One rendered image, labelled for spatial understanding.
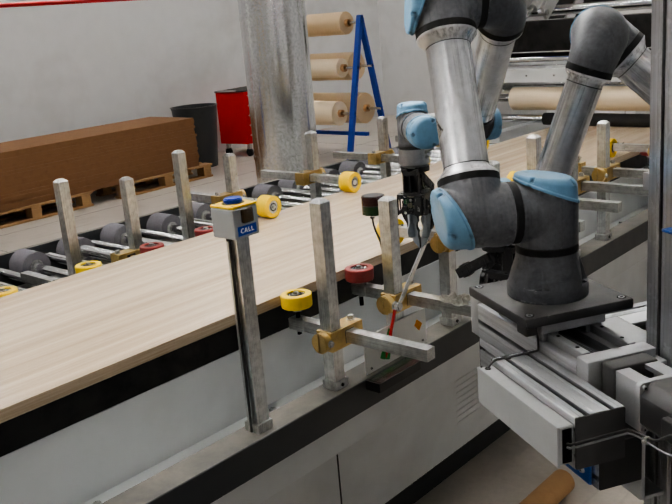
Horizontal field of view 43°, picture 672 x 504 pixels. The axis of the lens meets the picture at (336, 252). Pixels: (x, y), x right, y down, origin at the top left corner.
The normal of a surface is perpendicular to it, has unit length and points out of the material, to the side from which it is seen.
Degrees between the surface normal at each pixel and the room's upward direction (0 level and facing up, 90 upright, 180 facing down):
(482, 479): 0
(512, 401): 90
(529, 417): 90
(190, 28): 90
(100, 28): 90
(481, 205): 66
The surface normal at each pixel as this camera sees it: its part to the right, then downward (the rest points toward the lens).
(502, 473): -0.08, -0.96
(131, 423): 0.75, 0.11
